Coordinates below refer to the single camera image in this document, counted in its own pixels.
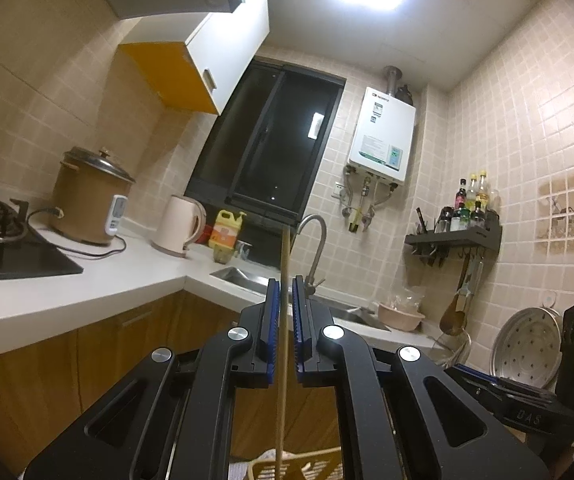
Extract dark framed window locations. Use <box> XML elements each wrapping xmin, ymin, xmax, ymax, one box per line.
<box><xmin>184</xmin><ymin>57</ymin><xmax>347</xmax><ymax>226</ymax></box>

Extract black gas stove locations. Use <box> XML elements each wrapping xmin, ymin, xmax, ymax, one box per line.
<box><xmin>0</xmin><ymin>184</ymin><xmax>84</xmax><ymax>281</ymax></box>

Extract black spice rack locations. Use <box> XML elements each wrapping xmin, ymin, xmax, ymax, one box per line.
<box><xmin>403</xmin><ymin>225</ymin><xmax>502</xmax><ymax>266</ymax></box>

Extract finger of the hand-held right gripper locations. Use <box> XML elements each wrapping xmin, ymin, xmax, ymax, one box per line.
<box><xmin>444</xmin><ymin>364</ymin><xmax>562</xmax><ymax>406</ymax></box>

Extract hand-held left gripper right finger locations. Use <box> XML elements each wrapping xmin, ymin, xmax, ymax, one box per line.
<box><xmin>291</xmin><ymin>275</ymin><xmax>550</xmax><ymax>480</ymax></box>

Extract row of seasoning bottles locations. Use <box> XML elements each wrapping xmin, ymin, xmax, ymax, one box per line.
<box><xmin>434</xmin><ymin>170</ymin><xmax>502</xmax><ymax>235</ymax></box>

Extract metal exhaust pipe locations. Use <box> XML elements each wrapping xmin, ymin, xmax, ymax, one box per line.
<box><xmin>384</xmin><ymin>65</ymin><xmax>404</xmax><ymax>96</ymax></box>

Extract black power cable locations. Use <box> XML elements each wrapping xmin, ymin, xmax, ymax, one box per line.
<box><xmin>27</xmin><ymin>207</ymin><xmax>128</xmax><ymax>260</ymax></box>

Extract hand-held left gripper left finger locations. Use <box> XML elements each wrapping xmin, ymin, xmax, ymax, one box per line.
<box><xmin>23</xmin><ymin>278</ymin><xmax>282</xmax><ymax>480</ymax></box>

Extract steel kitchen faucet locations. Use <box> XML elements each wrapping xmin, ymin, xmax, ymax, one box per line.
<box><xmin>294</xmin><ymin>214</ymin><xmax>328</xmax><ymax>298</ymax></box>

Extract pink plastic basin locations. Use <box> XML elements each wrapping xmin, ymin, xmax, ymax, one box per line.
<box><xmin>377</xmin><ymin>301</ymin><xmax>426</xmax><ymax>332</ymax></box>

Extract yellow plastic basket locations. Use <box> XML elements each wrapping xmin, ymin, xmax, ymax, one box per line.
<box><xmin>247</xmin><ymin>447</ymin><xmax>343</xmax><ymax>480</ymax></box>

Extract white water heater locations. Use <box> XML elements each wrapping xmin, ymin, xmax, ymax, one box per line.
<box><xmin>347</xmin><ymin>86</ymin><xmax>416</xmax><ymax>183</ymax></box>

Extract wooden spatula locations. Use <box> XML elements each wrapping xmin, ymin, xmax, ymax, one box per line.
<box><xmin>439</xmin><ymin>255</ymin><xmax>472</xmax><ymax>336</ymax></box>

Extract metal water pipes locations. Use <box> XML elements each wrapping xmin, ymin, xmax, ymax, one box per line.
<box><xmin>341</xmin><ymin>166</ymin><xmax>401</xmax><ymax>233</ymax></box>

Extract white power meter plug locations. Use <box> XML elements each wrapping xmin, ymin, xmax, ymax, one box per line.
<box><xmin>104</xmin><ymin>194</ymin><xmax>130</xmax><ymax>236</ymax></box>

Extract metal hanging utensil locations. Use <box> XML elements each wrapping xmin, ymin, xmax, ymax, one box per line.
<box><xmin>467</xmin><ymin>255</ymin><xmax>485</xmax><ymax>311</ymax></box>

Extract wooden chopstick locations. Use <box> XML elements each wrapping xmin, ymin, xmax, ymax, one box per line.
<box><xmin>274</xmin><ymin>224</ymin><xmax>290</xmax><ymax>480</ymax></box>

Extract cream electric kettle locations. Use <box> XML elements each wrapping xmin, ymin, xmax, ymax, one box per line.
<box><xmin>151</xmin><ymin>195</ymin><xmax>208</xmax><ymax>258</ymax></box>

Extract metal steamer plate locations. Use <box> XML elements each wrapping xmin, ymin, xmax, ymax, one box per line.
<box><xmin>489</xmin><ymin>307</ymin><xmax>565</xmax><ymax>391</ymax></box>

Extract decorative wall tile picture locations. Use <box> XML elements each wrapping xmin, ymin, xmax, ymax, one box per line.
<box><xmin>537</xmin><ymin>170</ymin><xmax>574</xmax><ymax>256</ymax></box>

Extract yellow detergent bottle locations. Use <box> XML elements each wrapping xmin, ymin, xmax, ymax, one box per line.
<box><xmin>208</xmin><ymin>209</ymin><xmax>248</xmax><ymax>251</ymax></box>

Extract brown rice cooker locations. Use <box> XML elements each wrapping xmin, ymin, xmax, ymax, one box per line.
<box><xmin>50</xmin><ymin>146</ymin><xmax>136</xmax><ymax>246</ymax></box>

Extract white and orange wall cabinet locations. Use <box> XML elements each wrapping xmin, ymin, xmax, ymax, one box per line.
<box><xmin>117</xmin><ymin>0</ymin><xmax>271</xmax><ymax>116</ymax></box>

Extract steel sink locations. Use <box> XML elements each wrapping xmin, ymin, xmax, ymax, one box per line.
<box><xmin>209</xmin><ymin>266</ymin><xmax>392</xmax><ymax>332</ymax></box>

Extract striped woven mat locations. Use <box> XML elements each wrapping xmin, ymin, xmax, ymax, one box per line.
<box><xmin>232</xmin><ymin>451</ymin><xmax>279</xmax><ymax>480</ymax></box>

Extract clear plastic bag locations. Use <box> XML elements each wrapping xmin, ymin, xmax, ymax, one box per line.
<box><xmin>387</xmin><ymin>286</ymin><xmax>425</xmax><ymax>313</ymax></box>

